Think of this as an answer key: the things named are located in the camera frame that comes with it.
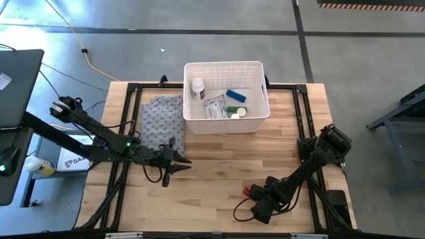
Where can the blue-grey metal cart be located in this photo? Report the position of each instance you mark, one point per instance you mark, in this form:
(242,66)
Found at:
(405,132)

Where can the white frame bracket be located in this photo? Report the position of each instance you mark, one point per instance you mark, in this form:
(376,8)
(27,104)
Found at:
(310,236)
(123,235)

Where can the black phone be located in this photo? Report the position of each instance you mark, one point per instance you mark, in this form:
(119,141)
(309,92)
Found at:
(338,206)

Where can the red medicine bottle white cap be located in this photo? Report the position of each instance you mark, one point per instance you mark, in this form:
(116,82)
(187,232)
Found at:
(246,191)

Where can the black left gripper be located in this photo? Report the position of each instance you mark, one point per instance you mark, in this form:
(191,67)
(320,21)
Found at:
(161,159)

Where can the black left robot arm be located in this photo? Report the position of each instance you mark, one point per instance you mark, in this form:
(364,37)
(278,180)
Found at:
(106,134)

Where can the white and yellow bottle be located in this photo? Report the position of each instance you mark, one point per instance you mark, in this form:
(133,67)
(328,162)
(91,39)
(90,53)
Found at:
(40,166)

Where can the large white-capped bottle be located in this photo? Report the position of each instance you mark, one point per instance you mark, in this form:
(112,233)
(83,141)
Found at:
(198,88)

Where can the black diagonal bar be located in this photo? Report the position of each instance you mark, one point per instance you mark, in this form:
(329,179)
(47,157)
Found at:
(50,132)

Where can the grey patterned cloth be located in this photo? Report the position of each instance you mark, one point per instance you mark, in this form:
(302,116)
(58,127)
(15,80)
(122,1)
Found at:
(162,116)

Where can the blue rectangular block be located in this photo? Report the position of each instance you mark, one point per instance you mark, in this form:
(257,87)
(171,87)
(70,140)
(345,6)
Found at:
(236,96)

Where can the green block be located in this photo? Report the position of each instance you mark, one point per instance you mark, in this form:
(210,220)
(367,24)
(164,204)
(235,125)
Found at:
(231,109)

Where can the orange black striped strip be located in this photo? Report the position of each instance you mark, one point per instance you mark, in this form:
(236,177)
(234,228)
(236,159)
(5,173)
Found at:
(372,6)

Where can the white plastic basket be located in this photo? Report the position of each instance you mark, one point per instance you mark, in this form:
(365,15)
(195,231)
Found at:
(225,126)

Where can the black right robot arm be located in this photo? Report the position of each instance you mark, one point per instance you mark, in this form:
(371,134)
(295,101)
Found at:
(299,172)

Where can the white cardboard box with logo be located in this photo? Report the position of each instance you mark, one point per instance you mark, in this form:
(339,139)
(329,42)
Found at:
(71,163)

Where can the small white pill bottle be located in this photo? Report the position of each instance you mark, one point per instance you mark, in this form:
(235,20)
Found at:
(241,112)

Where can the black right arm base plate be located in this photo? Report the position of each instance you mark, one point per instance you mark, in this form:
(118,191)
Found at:
(337,158)

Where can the white printed gauze packet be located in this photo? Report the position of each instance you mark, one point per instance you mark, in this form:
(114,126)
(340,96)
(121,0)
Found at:
(215,108)

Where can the grey metal stand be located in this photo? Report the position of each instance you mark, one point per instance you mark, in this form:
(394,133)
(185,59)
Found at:
(28,192)

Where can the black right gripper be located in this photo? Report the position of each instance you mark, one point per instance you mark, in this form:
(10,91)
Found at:
(274,196)

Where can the black desk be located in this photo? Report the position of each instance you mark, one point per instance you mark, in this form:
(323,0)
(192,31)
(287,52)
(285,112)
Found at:
(13,186)

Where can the black table clamp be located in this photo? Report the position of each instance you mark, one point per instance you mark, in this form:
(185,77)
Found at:
(267,82)
(163,79)

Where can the black aluminium table frame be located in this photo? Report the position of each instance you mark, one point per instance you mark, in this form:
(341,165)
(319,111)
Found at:
(152,85)

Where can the dark grey laptop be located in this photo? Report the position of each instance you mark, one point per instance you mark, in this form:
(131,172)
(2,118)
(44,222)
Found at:
(20,96)

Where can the black computer mouse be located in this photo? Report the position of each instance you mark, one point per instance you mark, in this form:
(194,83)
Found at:
(8,161)

